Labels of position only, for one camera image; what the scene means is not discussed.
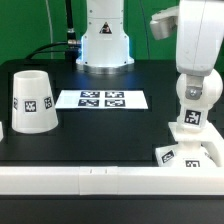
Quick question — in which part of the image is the white lamp shade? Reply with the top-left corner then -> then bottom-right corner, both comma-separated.
12,70 -> 58,134

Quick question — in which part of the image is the white lamp base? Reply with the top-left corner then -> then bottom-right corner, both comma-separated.
155,122 -> 218,168

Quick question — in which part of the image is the white fence rail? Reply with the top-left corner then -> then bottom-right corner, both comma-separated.
0,167 -> 224,196
210,125 -> 224,167

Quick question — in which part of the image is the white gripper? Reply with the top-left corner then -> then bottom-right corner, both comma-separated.
176,0 -> 224,100

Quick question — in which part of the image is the thin white cable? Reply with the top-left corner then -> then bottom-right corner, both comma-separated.
45,0 -> 54,60

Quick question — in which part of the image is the white marker sheet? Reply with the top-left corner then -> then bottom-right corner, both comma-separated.
56,90 -> 148,109

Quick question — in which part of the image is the white right fence rail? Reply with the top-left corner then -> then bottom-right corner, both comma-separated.
210,125 -> 224,167

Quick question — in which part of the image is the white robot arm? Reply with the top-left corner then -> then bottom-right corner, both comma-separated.
77,0 -> 224,100

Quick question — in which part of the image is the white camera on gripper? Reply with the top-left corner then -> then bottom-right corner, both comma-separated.
150,6 -> 179,40

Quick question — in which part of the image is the white left fence piece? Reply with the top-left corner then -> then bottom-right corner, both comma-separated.
0,121 -> 4,142

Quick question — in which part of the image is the white lamp bulb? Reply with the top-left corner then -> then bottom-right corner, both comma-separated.
176,69 -> 223,132

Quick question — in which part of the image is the white front fence rail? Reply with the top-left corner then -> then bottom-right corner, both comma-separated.
0,167 -> 224,196

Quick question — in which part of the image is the black cable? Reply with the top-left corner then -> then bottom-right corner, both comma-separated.
24,0 -> 83,61

